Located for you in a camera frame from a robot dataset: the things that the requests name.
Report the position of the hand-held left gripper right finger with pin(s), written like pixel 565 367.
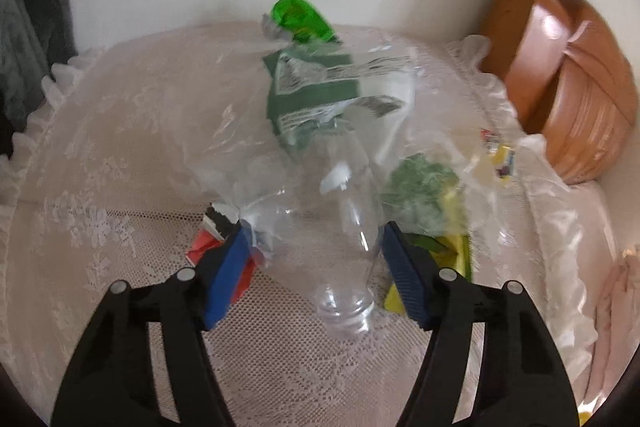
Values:
pixel 405 278

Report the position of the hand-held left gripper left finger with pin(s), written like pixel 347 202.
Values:
pixel 227 277

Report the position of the clear plastic bottle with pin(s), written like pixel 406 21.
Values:
pixel 350 227

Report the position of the clear plastic bag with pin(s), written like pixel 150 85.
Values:
pixel 240 147

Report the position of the red and white wrapper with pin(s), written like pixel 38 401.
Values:
pixel 200 247

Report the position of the yellow wrapper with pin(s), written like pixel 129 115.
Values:
pixel 457 252

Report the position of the crumpled green net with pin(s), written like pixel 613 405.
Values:
pixel 417 187

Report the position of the white lace tablecloth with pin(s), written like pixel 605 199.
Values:
pixel 125 167

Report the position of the small colourful candy wrapper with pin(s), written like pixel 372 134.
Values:
pixel 502 157

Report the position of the bed with pink sheet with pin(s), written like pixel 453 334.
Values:
pixel 617 307

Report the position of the wooden bed headboard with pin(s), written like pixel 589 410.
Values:
pixel 575 97

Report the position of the grey blanket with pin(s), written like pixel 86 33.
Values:
pixel 25 57

